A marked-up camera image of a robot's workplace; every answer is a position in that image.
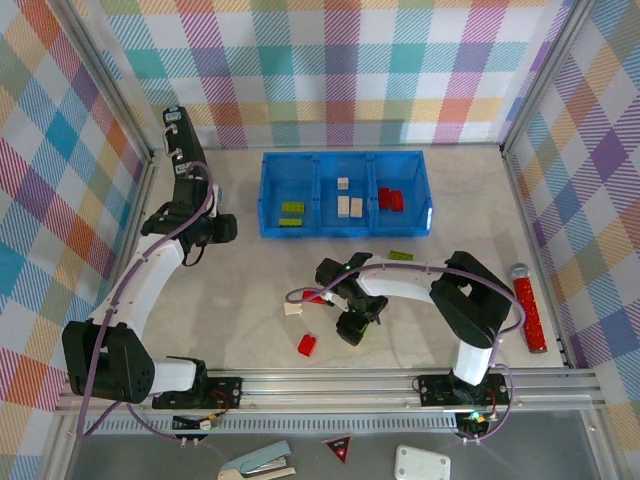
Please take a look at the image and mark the aluminium corner post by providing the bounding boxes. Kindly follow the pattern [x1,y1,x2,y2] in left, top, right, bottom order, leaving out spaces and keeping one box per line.
[59,0,157,164]
[499,0,596,157]

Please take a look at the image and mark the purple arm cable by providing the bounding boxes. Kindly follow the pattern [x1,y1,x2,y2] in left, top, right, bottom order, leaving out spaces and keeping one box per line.
[77,160,224,441]
[283,259,526,445]

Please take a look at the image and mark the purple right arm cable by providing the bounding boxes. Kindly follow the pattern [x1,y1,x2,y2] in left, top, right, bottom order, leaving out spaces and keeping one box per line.
[283,259,526,445]

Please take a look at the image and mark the aluminium side rail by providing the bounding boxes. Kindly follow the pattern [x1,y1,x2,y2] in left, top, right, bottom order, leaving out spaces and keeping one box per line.
[501,144,574,369]
[87,154,159,374]

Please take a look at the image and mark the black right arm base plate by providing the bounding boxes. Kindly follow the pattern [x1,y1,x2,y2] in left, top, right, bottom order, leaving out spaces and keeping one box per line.
[416,373,512,409]

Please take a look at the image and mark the blue three-compartment bin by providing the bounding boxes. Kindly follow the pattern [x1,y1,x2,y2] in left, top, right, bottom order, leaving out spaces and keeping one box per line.
[258,150,434,240]

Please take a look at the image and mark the pale blue stapler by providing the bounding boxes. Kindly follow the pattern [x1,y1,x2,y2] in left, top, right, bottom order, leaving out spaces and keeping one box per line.
[217,439,297,480]

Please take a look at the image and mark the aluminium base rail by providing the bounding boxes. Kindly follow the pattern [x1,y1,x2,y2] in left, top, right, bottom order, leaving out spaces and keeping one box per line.
[53,368,607,417]

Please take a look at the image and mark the black toy briefcase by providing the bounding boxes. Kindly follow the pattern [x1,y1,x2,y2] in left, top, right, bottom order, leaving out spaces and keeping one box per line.
[162,105,221,214]

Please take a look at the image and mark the red glitter toy microphone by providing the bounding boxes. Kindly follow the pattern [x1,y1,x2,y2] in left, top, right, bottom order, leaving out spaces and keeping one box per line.
[508,263,549,355]

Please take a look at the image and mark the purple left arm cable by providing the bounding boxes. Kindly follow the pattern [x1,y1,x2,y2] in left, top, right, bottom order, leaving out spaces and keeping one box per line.
[77,160,224,441]

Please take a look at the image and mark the white rectangular plate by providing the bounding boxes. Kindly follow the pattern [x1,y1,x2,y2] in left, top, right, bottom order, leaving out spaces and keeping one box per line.
[393,444,452,480]

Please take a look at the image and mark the grey slotted cable duct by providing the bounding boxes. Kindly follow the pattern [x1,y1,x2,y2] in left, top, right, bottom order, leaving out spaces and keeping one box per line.
[79,417,464,434]

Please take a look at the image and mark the red triangle sign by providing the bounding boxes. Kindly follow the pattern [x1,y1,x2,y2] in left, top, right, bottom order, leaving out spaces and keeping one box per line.
[322,434,353,465]

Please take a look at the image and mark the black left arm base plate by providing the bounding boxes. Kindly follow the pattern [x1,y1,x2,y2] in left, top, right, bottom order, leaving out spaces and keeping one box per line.
[151,375,245,412]

